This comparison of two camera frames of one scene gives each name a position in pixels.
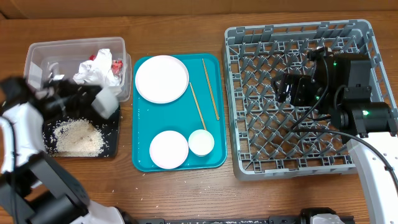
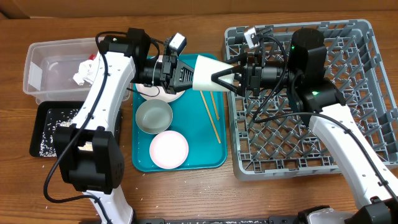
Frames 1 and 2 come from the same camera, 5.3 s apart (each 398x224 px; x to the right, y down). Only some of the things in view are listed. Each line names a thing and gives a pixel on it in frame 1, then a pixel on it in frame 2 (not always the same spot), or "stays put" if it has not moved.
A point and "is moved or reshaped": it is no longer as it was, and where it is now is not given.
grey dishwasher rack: (274, 139) stays put
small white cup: (201, 142) → (203, 67)
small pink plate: (169, 149) stays put
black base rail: (303, 218) stays put
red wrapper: (92, 57) stays put
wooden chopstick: (211, 91) stays put
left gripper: (82, 99) → (172, 73)
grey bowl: (106, 102) is moved or reshaped
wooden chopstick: (199, 107) → (210, 117)
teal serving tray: (203, 109) stays put
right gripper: (297, 81) → (251, 62)
